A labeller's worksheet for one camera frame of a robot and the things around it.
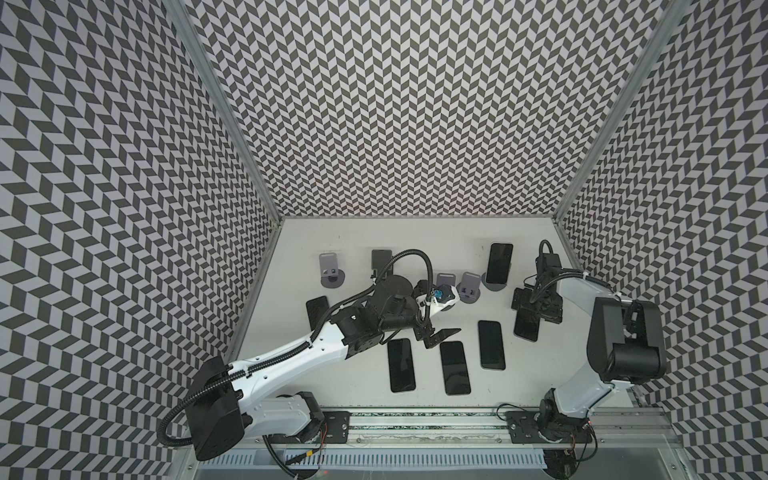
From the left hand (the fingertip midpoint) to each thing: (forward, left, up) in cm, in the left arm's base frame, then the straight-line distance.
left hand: (449, 310), depth 69 cm
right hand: (+9, -29, -22) cm, 37 cm away
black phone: (0, -15, -23) cm, 27 cm away
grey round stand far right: (+21, -20, -25) cm, 39 cm away
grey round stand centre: (+17, -3, -13) cm, 22 cm away
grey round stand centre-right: (+17, -11, -19) cm, 28 cm away
